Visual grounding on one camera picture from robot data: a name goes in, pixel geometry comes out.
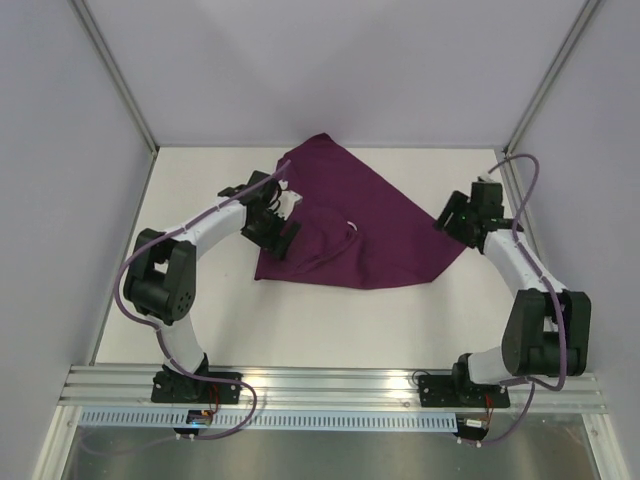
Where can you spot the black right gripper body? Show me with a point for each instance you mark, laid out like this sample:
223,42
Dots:
451,216

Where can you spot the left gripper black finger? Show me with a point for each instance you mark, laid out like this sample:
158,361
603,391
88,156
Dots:
280,248
290,233

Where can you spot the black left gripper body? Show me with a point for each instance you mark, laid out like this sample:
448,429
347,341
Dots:
265,234

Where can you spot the purple cloth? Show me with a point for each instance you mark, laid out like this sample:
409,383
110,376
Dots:
356,229

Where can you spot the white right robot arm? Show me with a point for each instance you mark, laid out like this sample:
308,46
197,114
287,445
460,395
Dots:
546,336

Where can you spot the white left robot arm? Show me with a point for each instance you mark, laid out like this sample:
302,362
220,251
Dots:
159,278

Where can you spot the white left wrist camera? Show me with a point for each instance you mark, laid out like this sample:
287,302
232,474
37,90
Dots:
286,204

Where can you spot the slotted cable duct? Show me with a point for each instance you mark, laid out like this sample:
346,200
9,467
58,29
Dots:
272,420

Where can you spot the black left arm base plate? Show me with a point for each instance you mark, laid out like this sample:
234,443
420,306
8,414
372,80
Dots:
170,387

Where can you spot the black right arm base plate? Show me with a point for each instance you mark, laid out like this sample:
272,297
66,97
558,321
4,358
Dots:
445,391

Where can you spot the aluminium front rail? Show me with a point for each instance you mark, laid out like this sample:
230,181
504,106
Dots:
280,388

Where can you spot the right aluminium frame post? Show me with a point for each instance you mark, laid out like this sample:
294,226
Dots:
568,45

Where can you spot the aluminium frame post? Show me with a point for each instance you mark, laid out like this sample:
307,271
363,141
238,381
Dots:
568,45
89,24

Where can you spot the left aluminium frame post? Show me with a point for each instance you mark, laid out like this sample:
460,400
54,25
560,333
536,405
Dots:
89,24

